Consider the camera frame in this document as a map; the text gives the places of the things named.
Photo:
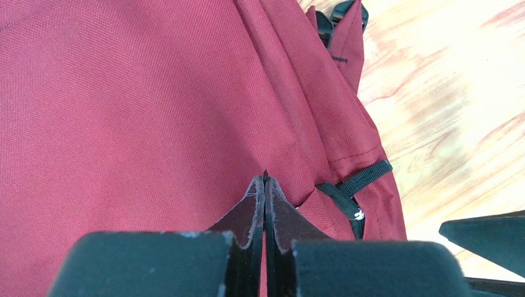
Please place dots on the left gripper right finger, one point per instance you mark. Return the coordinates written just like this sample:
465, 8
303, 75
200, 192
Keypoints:
304, 261

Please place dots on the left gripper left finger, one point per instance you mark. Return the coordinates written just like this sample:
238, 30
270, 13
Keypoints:
224, 260

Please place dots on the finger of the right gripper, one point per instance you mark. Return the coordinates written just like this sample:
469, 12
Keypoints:
482, 287
497, 238

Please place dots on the dark red student backpack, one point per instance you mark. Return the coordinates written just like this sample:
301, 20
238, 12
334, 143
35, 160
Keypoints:
156, 115

